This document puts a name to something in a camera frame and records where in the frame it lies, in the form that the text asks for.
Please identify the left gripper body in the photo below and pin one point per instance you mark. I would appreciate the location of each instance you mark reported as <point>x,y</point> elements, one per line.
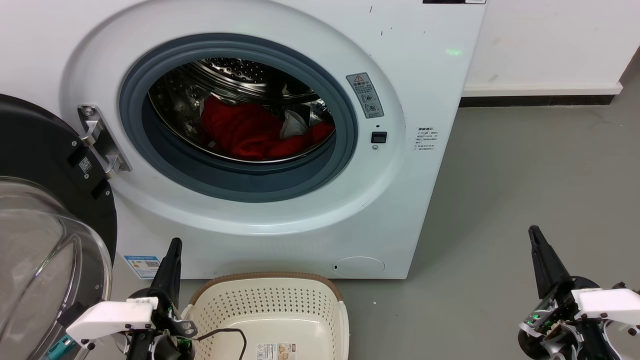
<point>112,317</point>

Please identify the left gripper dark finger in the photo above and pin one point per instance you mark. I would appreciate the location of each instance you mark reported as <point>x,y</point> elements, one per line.
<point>170,275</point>

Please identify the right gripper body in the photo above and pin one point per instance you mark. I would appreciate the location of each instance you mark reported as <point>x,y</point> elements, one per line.
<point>600,305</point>

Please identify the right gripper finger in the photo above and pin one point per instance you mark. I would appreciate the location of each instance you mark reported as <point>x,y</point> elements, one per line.
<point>547,265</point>

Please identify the red garment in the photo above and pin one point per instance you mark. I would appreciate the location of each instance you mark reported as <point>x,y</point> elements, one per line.
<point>245,130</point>

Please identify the cream perforated laundry basket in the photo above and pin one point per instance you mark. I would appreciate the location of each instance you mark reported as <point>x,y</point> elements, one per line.
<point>280,305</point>

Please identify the washing machine glass door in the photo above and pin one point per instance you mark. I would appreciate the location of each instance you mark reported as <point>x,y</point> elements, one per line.
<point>35,145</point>

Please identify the white cloth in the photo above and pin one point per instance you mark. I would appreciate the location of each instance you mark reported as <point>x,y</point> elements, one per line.
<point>292,125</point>

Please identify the steel washing machine drum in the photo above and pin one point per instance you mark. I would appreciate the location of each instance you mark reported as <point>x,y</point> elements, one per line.
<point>235,70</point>

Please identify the blue energy label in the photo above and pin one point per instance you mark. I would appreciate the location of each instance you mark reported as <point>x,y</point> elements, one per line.
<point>142,266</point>

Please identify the grey rubber door gasket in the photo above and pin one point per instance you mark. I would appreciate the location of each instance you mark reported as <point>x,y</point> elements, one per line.
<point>240,182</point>

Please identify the white front-load washing machine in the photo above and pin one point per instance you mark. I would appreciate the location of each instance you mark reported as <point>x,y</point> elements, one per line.
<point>300,240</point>

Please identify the QR code sticker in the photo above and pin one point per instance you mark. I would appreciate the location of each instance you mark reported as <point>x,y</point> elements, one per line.
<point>85,165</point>

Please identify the silver metal door hinge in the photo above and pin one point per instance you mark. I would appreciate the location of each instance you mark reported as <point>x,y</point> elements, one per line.
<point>97,135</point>

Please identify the black baseboard strip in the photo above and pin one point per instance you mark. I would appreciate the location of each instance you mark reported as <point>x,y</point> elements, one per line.
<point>535,100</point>

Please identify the round white filter cover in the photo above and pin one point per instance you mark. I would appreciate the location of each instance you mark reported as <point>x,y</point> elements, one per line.
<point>358,267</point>

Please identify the grey warning sticker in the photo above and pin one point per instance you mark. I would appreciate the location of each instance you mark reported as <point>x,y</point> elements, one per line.
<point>366,95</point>

